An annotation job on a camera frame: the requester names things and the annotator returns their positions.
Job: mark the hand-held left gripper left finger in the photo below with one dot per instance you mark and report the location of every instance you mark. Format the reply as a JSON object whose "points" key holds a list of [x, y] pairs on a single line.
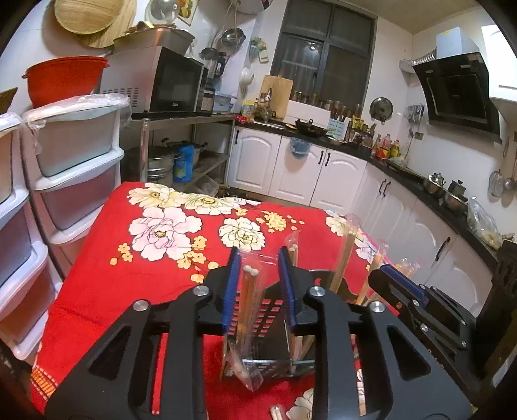
{"points": [[229, 299]]}

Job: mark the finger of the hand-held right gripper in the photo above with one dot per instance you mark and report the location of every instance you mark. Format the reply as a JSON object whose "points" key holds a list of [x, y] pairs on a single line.
{"points": [[404, 280]]}

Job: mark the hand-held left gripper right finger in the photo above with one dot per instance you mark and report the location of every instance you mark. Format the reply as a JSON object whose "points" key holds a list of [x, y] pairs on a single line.
{"points": [[287, 299]]}

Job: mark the chopstick pair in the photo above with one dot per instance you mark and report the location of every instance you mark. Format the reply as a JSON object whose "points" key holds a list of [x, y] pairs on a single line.
{"points": [[345, 258], [376, 262], [295, 252], [404, 268], [248, 290]]}

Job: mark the grey plastic utensil holder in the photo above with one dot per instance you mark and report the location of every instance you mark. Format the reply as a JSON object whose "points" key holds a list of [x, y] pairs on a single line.
{"points": [[270, 351]]}

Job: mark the dark wooden chair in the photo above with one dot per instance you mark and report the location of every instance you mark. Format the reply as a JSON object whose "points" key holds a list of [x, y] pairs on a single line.
{"points": [[505, 282]]}

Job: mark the clear plastic bag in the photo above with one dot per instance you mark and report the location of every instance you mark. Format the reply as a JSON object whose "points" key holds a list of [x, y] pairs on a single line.
{"points": [[484, 224]]}

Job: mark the small steel pot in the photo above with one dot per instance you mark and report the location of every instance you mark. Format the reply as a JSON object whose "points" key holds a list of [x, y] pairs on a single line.
{"points": [[434, 185], [456, 196]]}

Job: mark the red floral tablecloth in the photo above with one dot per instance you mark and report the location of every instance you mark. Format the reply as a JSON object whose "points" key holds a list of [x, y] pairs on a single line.
{"points": [[101, 290]]}

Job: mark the row of condiment bottles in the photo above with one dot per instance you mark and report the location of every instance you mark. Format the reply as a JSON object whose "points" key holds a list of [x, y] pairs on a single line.
{"points": [[387, 150]]}

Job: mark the blue plastic bottle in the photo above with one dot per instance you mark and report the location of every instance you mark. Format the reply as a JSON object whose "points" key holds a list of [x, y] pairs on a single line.
{"points": [[184, 163]]}

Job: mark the white kitchen cabinets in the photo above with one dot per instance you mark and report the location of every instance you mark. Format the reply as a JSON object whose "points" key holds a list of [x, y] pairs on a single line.
{"points": [[258, 157]]}

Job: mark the steel steamer pot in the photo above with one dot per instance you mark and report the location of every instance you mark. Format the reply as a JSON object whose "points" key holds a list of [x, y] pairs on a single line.
{"points": [[161, 167]]}

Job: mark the blue hanging bag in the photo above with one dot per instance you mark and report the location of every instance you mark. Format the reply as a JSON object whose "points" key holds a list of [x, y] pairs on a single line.
{"points": [[299, 146]]}

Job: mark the blue knife rack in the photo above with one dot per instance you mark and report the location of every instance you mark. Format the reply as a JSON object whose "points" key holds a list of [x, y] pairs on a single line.
{"points": [[338, 128]]}

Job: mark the black wok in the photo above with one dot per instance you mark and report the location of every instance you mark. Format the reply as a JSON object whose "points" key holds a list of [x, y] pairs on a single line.
{"points": [[313, 129]]}

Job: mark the hanging steel pot lid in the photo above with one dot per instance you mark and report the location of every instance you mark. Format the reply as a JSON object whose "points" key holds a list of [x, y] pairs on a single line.
{"points": [[381, 109]]}

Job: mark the steel kitchen rack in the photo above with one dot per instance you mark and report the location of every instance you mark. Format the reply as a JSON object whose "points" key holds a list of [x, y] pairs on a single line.
{"points": [[181, 121]]}

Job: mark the yellow packet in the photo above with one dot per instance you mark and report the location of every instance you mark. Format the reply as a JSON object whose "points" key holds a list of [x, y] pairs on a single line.
{"points": [[249, 108]]}

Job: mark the row of steel jars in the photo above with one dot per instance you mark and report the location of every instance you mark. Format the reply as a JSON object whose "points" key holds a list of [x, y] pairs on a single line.
{"points": [[323, 106]]}

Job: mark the black range hood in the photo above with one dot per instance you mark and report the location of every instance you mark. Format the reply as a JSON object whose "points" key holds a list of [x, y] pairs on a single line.
{"points": [[456, 93]]}

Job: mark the wooden cutting board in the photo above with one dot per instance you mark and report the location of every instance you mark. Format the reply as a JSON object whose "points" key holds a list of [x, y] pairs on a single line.
{"points": [[276, 91]]}

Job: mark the white plastic drawer unit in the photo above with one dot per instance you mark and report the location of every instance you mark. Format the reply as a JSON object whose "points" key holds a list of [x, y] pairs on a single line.
{"points": [[16, 242], [76, 133]]}

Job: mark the white hanging bag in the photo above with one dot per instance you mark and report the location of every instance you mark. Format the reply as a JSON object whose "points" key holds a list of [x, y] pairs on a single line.
{"points": [[247, 76]]}

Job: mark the black microwave oven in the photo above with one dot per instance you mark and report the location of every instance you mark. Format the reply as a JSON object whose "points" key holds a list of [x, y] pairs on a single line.
{"points": [[161, 85]]}

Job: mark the black blender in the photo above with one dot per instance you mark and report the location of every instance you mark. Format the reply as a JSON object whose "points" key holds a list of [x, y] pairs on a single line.
{"points": [[214, 62]]}

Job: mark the dark kitchen window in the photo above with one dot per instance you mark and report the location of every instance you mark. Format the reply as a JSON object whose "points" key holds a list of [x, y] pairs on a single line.
{"points": [[323, 52]]}

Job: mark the hanging steel colander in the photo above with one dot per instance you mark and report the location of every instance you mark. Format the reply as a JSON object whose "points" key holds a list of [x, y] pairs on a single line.
{"points": [[233, 37]]}

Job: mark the steel rectangular tray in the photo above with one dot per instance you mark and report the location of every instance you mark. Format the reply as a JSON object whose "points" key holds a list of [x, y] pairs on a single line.
{"points": [[153, 38]]}

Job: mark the red plastic basin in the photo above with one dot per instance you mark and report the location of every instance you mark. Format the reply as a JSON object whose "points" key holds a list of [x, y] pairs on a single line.
{"points": [[64, 80]]}

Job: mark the round wooden board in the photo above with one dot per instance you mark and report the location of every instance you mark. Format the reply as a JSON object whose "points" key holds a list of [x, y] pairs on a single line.
{"points": [[121, 34]]}

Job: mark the white water heater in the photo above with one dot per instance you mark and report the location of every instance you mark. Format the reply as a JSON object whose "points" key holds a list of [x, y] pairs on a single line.
{"points": [[252, 6]]}

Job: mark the glass pot lid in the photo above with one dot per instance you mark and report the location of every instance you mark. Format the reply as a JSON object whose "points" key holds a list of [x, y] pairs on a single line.
{"points": [[161, 11]]}

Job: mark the round bamboo tray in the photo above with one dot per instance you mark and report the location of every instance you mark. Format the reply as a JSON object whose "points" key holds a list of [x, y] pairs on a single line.
{"points": [[87, 14]]}

